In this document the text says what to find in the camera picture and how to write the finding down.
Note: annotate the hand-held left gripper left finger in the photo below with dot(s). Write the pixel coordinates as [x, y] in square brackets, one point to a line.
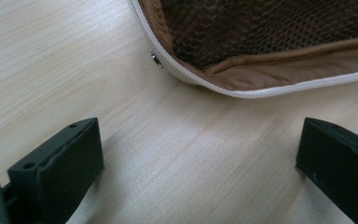
[65, 168]

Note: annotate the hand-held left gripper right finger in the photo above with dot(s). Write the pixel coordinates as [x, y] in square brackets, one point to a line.
[338, 161]

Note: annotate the white zippered pouch brown lining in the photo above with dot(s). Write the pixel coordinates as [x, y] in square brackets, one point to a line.
[261, 46]

